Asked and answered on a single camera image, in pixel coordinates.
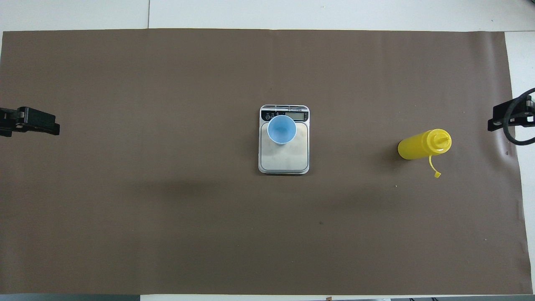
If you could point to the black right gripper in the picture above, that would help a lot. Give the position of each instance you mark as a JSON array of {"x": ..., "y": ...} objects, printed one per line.
[{"x": 531, "y": 113}]

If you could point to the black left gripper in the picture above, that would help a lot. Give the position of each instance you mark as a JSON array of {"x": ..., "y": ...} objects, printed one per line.
[{"x": 8, "y": 121}]

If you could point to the yellow squeeze bottle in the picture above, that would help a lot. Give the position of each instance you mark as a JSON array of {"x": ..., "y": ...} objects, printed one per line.
[{"x": 418, "y": 146}]

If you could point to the blue plastic cup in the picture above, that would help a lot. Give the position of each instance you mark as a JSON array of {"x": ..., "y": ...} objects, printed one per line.
[{"x": 282, "y": 129}]

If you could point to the silver digital kitchen scale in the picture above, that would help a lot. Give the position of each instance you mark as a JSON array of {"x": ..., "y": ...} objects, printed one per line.
[{"x": 288, "y": 161}]

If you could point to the brown table mat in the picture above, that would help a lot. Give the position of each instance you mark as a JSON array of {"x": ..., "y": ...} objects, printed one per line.
[{"x": 167, "y": 234}]

